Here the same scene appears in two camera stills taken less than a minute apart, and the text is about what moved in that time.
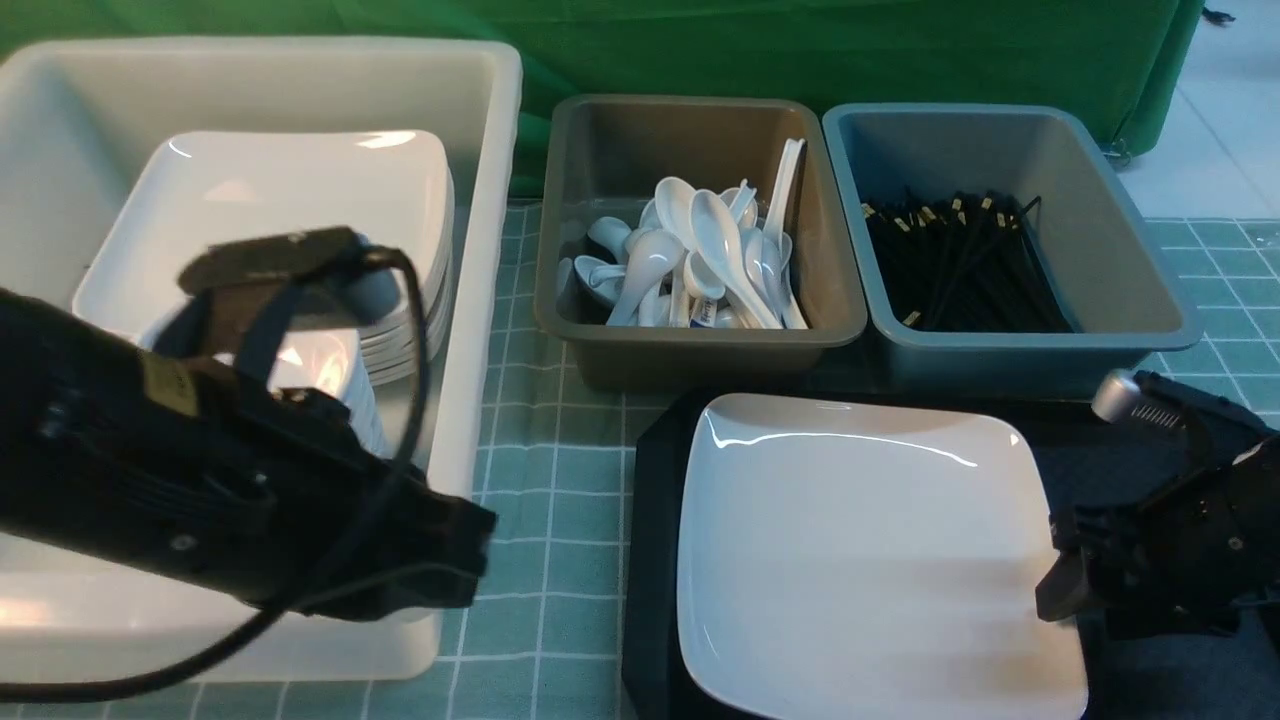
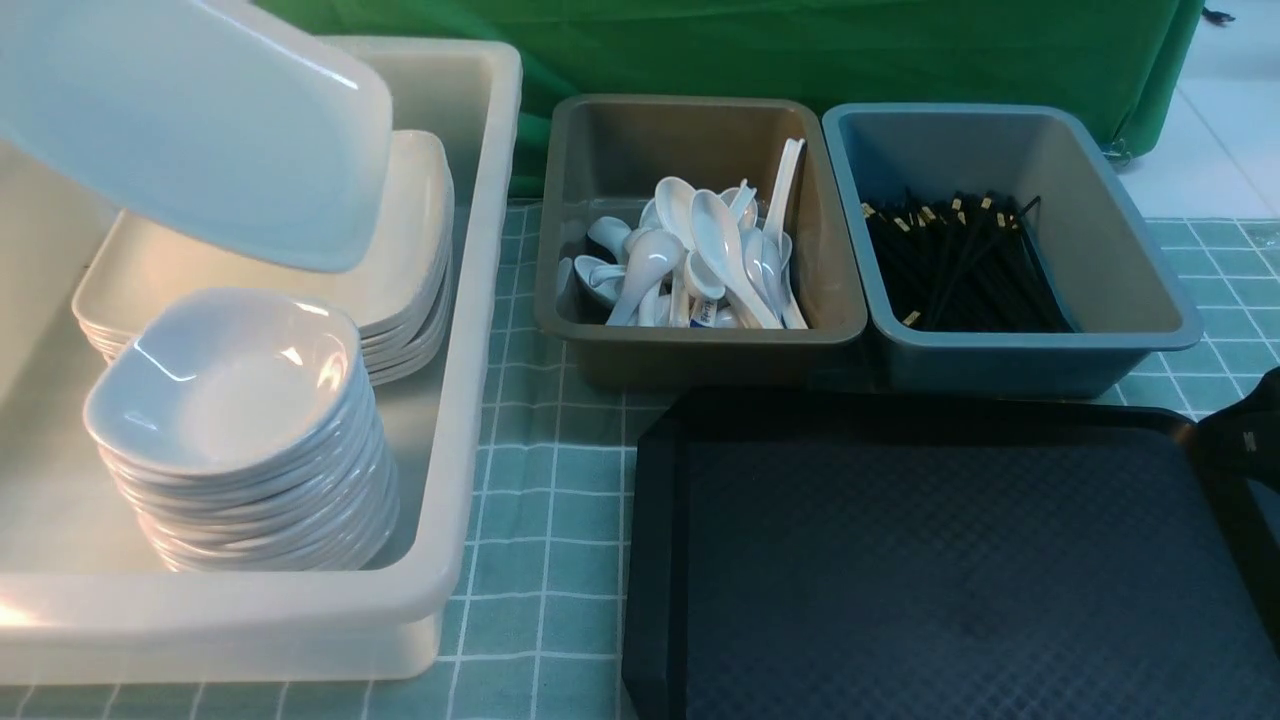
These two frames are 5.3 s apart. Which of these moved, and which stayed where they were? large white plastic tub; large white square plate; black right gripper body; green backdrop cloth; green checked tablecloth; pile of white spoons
Moved: large white square plate; black right gripper body
Stayed: green backdrop cloth; large white plastic tub; pile of white spoons; green checked tablecloth
